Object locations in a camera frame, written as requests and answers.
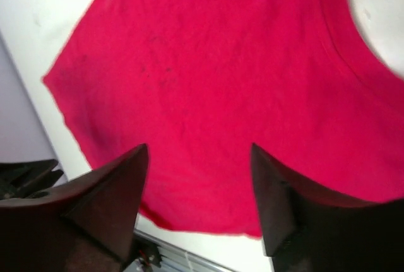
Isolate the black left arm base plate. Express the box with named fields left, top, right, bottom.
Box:
left=127, top=235, right=162, bottom=271

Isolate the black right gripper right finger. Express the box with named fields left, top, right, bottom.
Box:
left=251, top=145, right=403, bottom=271

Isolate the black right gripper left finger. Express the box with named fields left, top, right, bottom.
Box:
left=1, top=144, right=148, bottom=271

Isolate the red t shirt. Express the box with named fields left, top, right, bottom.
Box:
left=44, top=0, right=403, bottom=237

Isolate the aluminium table edge rail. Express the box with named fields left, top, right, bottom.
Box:
left=124, top=230, right=231, bottom=272

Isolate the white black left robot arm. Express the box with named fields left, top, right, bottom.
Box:
left=1, top=159, right=64, bottom=200

